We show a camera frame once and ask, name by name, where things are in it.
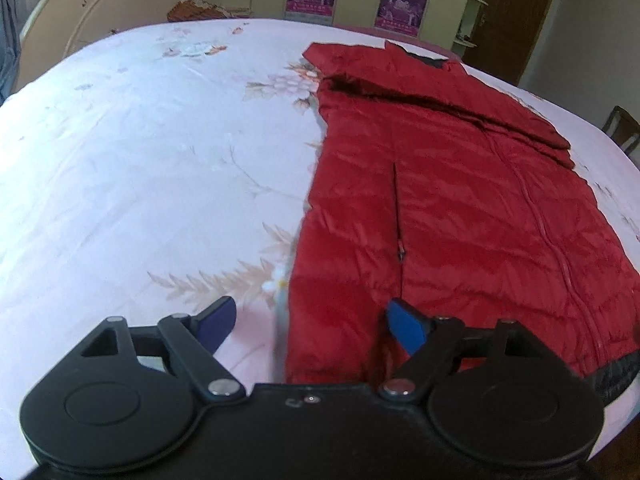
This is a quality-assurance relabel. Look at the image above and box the cream wall shelf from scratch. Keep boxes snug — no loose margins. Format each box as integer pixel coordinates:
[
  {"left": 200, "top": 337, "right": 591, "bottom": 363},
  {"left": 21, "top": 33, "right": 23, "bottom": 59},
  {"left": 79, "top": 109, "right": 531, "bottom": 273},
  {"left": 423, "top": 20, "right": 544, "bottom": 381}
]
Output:
[{"left": 452, "top": 0, "right": 494, "bottom": 54}]

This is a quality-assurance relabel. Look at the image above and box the cream rounded headboard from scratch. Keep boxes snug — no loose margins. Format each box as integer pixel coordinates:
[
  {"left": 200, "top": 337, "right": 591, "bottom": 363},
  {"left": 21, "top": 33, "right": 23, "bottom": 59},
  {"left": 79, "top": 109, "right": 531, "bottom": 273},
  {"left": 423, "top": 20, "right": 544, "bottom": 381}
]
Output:
[{"left": 17, "top": 0, "right": 202, "bottom": 82}]

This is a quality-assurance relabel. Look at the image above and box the floral white bed sheet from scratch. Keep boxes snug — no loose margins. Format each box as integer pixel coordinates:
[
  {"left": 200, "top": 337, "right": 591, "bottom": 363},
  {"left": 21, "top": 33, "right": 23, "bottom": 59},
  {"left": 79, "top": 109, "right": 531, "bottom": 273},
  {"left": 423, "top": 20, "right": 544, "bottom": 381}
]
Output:
[{"left": 0, "top": 17, "right": 640, "bottom": 480}]

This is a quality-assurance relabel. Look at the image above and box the woven brown basket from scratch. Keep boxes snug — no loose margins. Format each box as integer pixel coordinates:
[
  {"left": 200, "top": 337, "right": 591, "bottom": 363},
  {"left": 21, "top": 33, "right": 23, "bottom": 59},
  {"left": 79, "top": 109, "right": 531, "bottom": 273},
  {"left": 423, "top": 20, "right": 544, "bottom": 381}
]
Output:
[{"left": 167, "top": 0, "right": 251, "bottom": 24}]

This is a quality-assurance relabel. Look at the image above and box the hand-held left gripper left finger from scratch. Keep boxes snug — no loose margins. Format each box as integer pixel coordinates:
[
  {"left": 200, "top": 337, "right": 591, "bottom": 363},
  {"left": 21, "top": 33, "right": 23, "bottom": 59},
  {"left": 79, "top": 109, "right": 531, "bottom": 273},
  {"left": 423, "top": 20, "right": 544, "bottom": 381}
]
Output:
[{"left": 76, "top": 296, "right": 247, "bottom": 403}]

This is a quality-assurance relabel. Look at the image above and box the wooden chair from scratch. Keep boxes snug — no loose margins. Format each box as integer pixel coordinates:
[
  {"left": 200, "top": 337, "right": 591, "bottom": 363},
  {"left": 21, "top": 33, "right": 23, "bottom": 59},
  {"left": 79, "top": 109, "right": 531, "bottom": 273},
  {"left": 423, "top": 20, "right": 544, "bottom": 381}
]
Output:
[{"left": 602, "top": 105, "right": 640, "bottom": 155}]

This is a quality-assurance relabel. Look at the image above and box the red puffer jacket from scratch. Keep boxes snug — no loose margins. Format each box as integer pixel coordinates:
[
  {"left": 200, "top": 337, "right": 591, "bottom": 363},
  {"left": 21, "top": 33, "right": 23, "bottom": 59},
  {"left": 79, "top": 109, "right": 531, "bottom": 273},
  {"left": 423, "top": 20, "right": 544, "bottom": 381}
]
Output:
[{"left": 282, "top": 40, "right": 640, "bottom": 407}]

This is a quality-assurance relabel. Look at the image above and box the blue grey curtain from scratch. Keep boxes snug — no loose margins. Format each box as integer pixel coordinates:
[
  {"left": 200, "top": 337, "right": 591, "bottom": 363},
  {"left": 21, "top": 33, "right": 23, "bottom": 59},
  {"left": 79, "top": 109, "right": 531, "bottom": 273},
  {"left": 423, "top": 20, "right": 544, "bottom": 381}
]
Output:
[{"left": 0, "top": 0, "right": 22, "bottom": 104}]

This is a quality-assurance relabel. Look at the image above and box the brown wooden door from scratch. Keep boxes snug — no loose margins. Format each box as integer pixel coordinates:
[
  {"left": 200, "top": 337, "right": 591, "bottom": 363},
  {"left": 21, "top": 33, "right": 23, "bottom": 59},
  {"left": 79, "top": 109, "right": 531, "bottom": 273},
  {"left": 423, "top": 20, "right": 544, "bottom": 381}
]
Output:
[{"left": 470, "top": 0, "right": 561, "bottom": 87}]

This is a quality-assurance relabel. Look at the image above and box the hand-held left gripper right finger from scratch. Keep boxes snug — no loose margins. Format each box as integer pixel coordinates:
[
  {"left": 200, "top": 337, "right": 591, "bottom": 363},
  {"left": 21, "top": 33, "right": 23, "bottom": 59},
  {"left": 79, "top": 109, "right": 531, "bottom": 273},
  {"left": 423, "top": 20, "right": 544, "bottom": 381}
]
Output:
[{"left": 378, "top": 298, "right": 543, "bottom": 403}]

